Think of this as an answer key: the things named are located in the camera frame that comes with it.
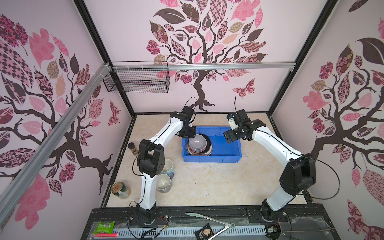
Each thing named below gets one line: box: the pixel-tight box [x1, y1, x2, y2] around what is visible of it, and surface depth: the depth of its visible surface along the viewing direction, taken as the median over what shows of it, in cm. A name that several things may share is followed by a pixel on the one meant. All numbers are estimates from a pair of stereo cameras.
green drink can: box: [111, 181, 129, 200], surface depth 74 cm
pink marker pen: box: [93, 233, 119, 238], surface depth 70 cm
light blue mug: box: [161, 158, 175, 175], surface depth 84 cm
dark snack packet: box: [194, 222, 214, 240], surface depth 70 cm
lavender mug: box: [155, 172, 175, 193], surface depth 81 cm
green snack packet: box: [93, 221, 115, 234], surface depth 71 cm
